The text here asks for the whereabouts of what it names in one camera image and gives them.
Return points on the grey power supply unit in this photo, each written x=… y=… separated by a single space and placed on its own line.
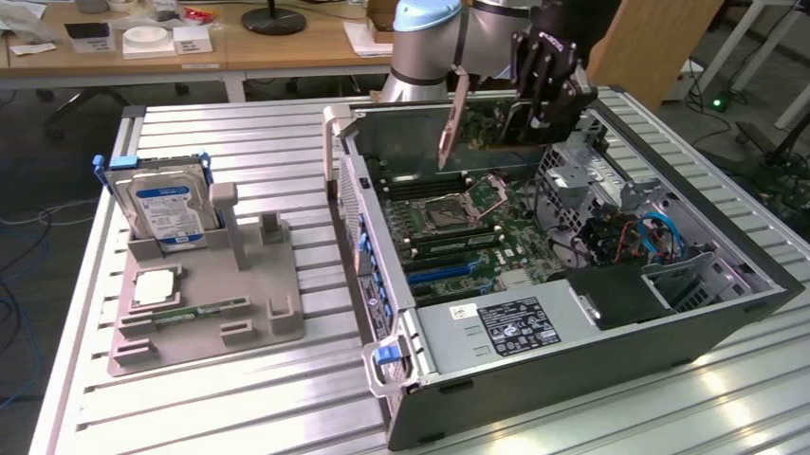
x=456 y=341

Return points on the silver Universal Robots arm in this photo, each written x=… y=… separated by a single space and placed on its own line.
x=425 y=47

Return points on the blue expansion slot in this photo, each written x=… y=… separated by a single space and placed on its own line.
x=444 y=274

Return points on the wooden desk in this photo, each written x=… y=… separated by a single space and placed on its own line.
x=285 y=52

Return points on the black plastic shroud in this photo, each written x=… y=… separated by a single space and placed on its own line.
x=621 y=294

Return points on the green RAM stick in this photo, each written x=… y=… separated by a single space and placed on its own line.
x=190 y=314

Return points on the blue case latch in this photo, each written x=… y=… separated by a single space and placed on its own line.
x=388 y=356

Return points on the hard disk in blue caddy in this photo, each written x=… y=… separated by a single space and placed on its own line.
x=166 y=208

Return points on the open black PC case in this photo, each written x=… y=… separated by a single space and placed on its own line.
x=571 y=393

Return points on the plain white box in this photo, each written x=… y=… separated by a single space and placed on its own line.
x=192 y=40

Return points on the brown cardboard box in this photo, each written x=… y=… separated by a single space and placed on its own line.
x=382 y=14

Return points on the green motherboard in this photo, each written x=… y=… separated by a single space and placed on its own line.
x=525 y=237

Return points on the white desk frame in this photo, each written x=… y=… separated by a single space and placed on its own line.
x=741 y=42

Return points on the wooden cabinet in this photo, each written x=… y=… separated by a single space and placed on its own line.
x=665 y=47

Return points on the black labelled RAM stick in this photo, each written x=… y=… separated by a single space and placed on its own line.
x=456 y=244

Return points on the stack of white papers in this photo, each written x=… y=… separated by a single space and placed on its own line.
x=368 y=41

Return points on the metal disk bay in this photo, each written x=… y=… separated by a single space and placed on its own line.
x=573 y=180

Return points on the white power box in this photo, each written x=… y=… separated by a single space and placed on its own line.
x=684 y=87

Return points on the metal socket cover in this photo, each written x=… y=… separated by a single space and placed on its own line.
x=488 y=192

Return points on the black chair base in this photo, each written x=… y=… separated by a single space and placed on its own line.
x=89 y=102

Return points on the white box with black top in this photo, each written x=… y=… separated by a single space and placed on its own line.
x=90 y=38

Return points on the black lamp base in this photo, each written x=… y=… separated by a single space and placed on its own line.
x=274 y=21

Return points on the red packet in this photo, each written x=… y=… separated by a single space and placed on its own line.
x=198 y=15

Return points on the white paper slip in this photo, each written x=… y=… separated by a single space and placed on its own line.
x=33 y=48

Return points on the graphics card with metal bracket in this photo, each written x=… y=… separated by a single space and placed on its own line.
x=484 y=123

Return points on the CPU socket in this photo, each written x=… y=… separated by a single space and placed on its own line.
x=446 y=211

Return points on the white round dish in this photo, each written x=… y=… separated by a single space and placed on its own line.
x=148 y=41

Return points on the silver CPU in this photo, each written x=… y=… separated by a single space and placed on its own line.
x=157 y=287

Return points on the grey parts rack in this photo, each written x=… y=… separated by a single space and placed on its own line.
x=216 y=279

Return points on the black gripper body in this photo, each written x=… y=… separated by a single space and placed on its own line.
x=583 y=23

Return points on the grey cup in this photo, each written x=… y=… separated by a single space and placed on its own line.
x=93 y=5

